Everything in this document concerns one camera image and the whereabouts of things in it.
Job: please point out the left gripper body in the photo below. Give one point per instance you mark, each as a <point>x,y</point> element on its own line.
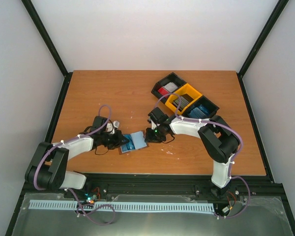
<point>111,142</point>

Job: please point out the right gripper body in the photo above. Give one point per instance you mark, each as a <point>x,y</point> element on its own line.
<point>157,136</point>

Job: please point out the blue credit card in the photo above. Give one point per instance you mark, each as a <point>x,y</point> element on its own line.
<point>127,148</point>
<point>129,138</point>

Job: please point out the brown leather card holder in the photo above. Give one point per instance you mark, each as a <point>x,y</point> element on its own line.
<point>138,141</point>

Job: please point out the yellow bin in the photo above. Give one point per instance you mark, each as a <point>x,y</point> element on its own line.
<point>185,89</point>

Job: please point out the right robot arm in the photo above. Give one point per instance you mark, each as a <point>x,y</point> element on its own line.
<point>221,142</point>

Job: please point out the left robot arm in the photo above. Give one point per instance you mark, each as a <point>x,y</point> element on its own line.
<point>47,168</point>

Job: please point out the red card stack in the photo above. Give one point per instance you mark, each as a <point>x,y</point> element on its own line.
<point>163,92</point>

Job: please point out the dark grey card stack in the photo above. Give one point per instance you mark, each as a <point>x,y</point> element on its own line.
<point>184,100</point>

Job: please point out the blue card stack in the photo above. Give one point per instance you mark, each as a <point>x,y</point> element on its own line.
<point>200,112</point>

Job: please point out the white card stack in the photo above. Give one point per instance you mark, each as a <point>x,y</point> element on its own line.
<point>171,87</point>

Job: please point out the black bin left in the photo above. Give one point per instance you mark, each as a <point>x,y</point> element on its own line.
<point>172,77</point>

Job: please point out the black bin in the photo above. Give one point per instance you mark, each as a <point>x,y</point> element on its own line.
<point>205,102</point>
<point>172,77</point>

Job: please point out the black bin right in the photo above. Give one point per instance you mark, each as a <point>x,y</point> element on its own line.
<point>205,102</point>

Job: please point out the small circuit board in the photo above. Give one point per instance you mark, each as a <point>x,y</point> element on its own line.
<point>93,196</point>

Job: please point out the right base connector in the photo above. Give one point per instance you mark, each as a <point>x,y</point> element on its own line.
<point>226,210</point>

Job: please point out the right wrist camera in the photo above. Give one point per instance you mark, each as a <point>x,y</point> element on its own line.
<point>153,125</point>

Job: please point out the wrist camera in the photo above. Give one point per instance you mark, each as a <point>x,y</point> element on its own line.
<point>153,125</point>
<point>112,127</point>

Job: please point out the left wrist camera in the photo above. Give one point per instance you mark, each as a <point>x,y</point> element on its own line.
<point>112,127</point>

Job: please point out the light blue cable duct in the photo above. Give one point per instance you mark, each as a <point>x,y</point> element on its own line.
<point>129,207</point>

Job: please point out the left black frame post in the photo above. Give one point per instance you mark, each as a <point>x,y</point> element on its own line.
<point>31,10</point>

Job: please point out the black frame post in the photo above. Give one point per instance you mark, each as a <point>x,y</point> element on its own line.
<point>31,10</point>
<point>271,21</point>

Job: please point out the right black frame post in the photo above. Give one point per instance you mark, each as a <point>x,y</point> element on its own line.
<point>271,21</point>

